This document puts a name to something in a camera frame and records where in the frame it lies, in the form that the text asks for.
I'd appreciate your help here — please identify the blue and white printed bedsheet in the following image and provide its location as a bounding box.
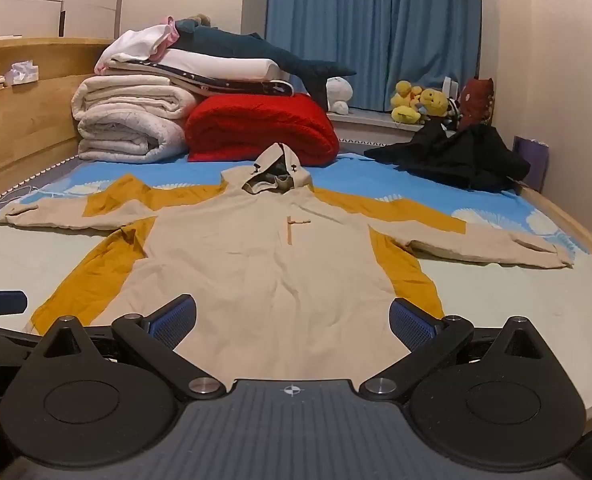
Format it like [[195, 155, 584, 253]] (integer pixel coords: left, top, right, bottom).
[[0, 151, 592, 411]]

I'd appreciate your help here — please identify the white folded quilt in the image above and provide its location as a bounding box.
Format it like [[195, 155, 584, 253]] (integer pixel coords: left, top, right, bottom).
[[72, 75, 197, 122], [77, 109, 189, 164]]

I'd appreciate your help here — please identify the dark red plush toy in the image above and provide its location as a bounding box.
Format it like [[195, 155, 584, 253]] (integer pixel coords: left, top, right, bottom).
[[457, 76, 495, 131]]

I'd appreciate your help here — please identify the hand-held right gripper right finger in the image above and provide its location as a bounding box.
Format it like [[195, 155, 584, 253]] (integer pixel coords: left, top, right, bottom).
[[358, 297, 552, 403]]

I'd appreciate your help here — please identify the white plush toy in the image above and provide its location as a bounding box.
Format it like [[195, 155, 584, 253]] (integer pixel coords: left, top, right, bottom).
[[326, 76, 353, 115]]

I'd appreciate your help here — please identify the white windowsill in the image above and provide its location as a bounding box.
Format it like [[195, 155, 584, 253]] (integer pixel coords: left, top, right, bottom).
[[326, 107, 457, 145]]

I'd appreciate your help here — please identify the purple bag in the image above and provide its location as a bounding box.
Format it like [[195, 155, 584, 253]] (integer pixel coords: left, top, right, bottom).
[[513, 136, 550, 193]]

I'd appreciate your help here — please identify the beige and mustard hoodie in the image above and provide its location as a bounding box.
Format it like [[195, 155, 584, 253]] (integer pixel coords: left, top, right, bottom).
[[0, 142, 575, 381]]

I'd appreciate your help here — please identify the white pink folded bedding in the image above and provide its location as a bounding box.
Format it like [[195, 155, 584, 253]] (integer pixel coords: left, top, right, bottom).
[[94, 49, 295, 99]]

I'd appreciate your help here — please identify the red folded blanket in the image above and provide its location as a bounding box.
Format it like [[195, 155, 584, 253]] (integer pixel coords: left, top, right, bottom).
[[185, 92, 341, 167]]

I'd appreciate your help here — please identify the yellow plush toy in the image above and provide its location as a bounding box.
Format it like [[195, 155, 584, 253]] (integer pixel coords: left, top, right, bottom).
[[418, 87, 450, 121], [391, 80, 425, 126]]

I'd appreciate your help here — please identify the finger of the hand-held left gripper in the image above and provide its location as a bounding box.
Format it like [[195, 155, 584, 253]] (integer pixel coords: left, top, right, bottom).
[[0, 289, 28, 317]]

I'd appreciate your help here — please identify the wooden bed frame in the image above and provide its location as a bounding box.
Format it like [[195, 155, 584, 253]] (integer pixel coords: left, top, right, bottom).
[[0, 36, 592, 281]]

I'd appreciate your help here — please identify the white and pink cloth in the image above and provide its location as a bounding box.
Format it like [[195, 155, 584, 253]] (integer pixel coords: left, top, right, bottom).
[[103, 17, 181, 61]]

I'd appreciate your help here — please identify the dark teal shark plush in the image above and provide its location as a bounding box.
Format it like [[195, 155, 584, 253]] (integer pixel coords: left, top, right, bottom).
[[168, 17, 357, 111]]

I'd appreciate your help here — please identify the tissue pack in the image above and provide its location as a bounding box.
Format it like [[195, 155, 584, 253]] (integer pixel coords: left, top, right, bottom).
[[4, 60, 40, 86]]

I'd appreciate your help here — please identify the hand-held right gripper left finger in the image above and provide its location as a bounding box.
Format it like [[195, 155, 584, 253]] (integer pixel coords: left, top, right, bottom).
[[36, 294, 227, 401]]

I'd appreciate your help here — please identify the pile of black clothes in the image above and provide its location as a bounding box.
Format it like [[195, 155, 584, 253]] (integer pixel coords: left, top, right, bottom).
[[363, 122, 532, 193]]

